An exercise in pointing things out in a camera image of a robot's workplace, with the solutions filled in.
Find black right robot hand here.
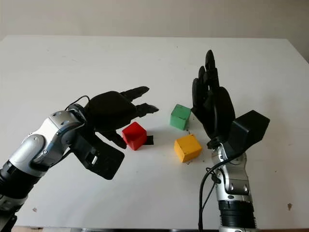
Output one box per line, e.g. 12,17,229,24
191,50,236,149

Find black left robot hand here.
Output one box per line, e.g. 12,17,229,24
85,86,160,150

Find red wooden block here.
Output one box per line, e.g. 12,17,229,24
122,121,148,151

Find green wooden block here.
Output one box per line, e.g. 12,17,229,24
169,103,192,131

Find yellow wooden block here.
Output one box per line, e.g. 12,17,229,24
174,134,203,163

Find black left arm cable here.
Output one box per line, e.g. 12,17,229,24
65,95,90,112

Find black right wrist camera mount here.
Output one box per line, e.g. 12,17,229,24
226,110,270,160

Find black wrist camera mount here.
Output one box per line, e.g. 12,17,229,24
69,131,126,181
226,110,270,160

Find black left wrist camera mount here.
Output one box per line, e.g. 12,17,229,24
69,131,126,181

